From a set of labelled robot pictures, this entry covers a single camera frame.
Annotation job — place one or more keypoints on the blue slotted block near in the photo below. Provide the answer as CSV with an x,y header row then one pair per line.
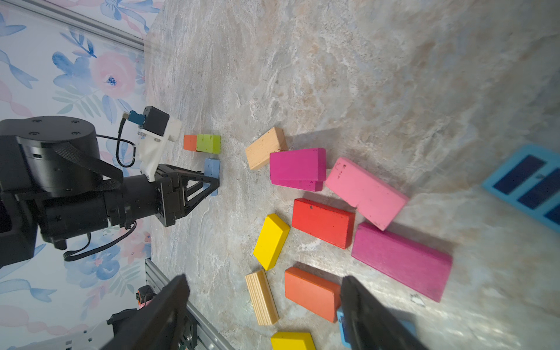
x,y
408,320

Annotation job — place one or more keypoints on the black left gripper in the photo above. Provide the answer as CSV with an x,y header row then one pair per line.
x,y
168,198

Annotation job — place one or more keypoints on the striped natural wood block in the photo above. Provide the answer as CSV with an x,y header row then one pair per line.
x,y
261,298

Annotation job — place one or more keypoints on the magenta block on pile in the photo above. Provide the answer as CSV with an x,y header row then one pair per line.
x,y
299,169

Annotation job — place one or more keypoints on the aluminium front rail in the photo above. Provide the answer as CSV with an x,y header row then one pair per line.
x,y
199,332

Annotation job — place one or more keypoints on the red block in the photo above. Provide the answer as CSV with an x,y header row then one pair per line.
x,y
327,223

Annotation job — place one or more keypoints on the green block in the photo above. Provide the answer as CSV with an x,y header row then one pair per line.
x,y
207,143

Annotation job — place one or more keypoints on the blue slotted block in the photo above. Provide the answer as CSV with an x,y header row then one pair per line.
x,y
408,320
529,181

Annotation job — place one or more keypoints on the orange block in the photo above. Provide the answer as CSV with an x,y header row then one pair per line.
x,y
316,294
190,143

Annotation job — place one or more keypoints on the light pink block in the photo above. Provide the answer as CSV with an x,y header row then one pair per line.
x,y
373,198

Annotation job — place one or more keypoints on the blue slotted block far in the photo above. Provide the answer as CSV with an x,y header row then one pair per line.
x,y
529,181

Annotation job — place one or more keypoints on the aluminium left corner post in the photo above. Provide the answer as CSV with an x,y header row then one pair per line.
x,y
77,21

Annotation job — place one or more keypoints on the yellow block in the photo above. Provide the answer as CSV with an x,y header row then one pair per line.
x,y
292,341
271,241

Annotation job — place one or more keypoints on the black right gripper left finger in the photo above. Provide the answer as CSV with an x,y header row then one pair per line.
x,y
161,324

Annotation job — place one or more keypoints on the tan wooden block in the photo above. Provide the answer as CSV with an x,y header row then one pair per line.
x,y
258,153

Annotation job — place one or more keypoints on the orange black tape measure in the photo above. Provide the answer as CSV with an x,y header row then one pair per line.
x,y
144,296

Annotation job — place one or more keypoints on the light blue block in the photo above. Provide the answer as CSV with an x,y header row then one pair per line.
x,y
212,167

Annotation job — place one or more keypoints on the yellow block front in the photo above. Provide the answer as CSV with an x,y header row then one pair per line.
x,y
292,341

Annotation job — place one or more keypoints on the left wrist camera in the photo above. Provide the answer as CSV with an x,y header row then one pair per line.
x,y
156,128

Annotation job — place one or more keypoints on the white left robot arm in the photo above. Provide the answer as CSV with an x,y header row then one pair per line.
x,y
76,204

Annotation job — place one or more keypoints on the magenta block flat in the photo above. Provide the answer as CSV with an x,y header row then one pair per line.
x,y
419,267

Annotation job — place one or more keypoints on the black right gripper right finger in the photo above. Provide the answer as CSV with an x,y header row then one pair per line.
x,y
369,324

